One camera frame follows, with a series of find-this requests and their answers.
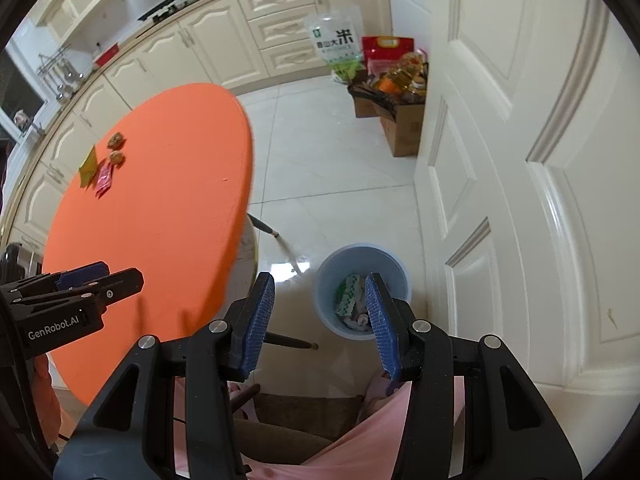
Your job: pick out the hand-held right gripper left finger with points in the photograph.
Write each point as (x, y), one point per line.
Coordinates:
(257, 325)

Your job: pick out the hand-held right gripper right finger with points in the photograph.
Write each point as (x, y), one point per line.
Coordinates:
(380, 325)

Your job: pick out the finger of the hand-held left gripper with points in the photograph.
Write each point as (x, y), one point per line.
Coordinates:
(82, 275)
(120, 285)

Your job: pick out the blue trash bin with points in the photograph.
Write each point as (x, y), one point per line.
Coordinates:
(332, 270)

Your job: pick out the orange round table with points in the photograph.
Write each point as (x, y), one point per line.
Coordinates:
(160, 210)

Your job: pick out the red snack wrapper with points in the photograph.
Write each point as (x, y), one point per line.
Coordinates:
(104, 180)

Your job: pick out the brown cushioned chair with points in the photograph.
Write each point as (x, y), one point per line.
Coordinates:
(295, 420)

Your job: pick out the green wrapper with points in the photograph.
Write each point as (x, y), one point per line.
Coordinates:
(88, 167)

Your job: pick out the brown food piece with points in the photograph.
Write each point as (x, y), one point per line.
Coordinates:
(118, 157)
(117, 141)

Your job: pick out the pink clothing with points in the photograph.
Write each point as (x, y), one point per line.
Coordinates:
(360, 455)

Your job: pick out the metal faucet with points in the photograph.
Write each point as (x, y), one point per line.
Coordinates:
(37, 129)

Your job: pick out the pink figurine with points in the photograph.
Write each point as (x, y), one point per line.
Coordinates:
(21, 119)

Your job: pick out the kitchen window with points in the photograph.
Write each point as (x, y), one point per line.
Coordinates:
(15, 95)

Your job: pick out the cardboard box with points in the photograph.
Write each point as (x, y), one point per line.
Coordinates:
(400, 130)

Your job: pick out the hanging utensil rack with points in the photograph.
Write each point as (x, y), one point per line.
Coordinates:
(62, 77)

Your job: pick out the red basin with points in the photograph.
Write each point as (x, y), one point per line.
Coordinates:
(107, 56)

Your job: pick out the cream lower cabinets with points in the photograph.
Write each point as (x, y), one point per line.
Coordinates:
(215, 45)

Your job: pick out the cream cabinets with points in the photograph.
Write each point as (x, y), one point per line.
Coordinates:
(215, 45)
(70, 5)

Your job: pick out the white panel door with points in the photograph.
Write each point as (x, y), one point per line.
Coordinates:
(525, 110)

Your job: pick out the cream upper cabinets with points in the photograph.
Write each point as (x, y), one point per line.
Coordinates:
(70, 5)

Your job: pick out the red gift bag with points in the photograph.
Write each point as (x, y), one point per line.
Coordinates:
(385, 52)

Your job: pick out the black gas stove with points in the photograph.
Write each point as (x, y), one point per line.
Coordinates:
(170, 10)

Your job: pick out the white green rice bag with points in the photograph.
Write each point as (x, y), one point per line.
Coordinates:
(337, 42)

